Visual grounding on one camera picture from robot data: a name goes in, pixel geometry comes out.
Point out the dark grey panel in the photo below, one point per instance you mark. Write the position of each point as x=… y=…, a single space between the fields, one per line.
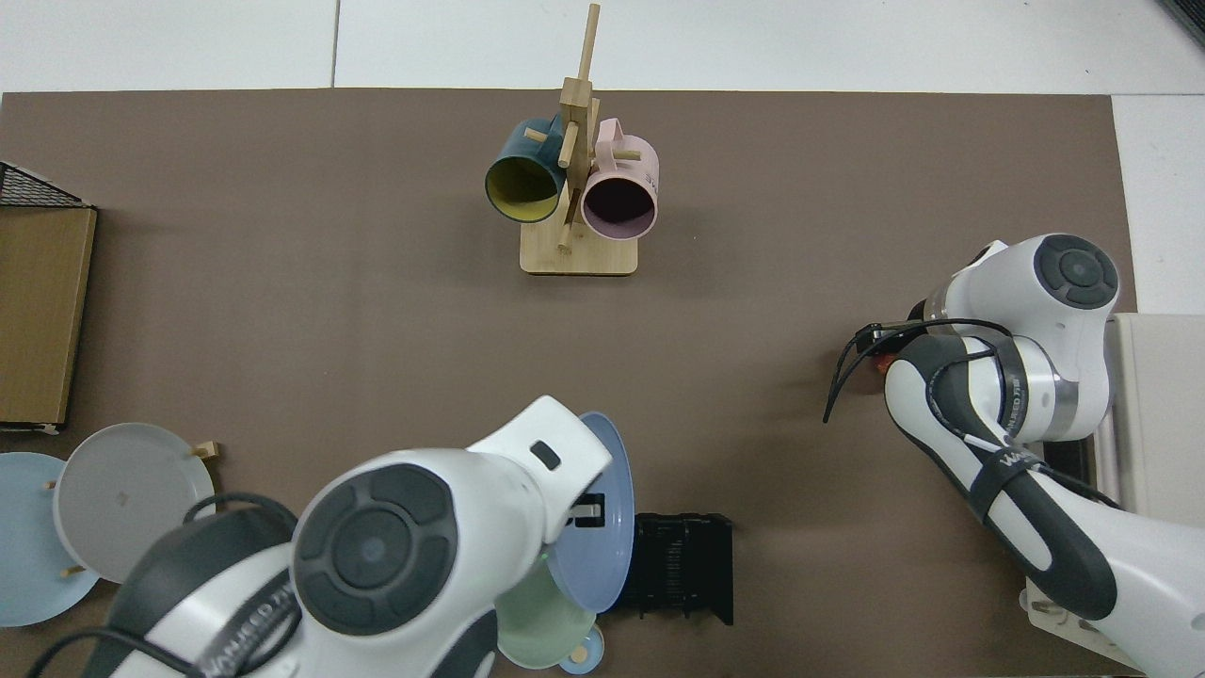
x=1194 y=14

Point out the red yellow apple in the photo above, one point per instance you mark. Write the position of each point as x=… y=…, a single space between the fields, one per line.
x=879 y=362

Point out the black dish rack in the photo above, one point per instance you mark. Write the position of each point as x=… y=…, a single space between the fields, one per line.
x=678 y=565

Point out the grey plate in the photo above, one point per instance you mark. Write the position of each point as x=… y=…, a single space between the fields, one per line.
x=122 y=490

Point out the brown table cloth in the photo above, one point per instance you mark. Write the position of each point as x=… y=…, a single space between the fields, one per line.
x=282 y=330

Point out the small blue round thing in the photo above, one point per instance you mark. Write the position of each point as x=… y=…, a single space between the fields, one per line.
x=591 y=662

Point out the teal blue cup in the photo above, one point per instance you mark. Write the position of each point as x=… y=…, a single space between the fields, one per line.
x=513 y=151

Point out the pale green plate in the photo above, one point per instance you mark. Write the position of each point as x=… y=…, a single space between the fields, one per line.
x=537 y=631

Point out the wooden cup stand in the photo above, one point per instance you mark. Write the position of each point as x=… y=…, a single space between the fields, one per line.
x=584 y=254

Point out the light blue plate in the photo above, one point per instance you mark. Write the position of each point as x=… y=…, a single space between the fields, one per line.
x=28 y=556

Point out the pink cup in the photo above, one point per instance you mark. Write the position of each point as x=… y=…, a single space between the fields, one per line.
x=640 y=165

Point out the periwinkle blue plate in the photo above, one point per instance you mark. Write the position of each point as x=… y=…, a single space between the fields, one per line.
x=602 y=565

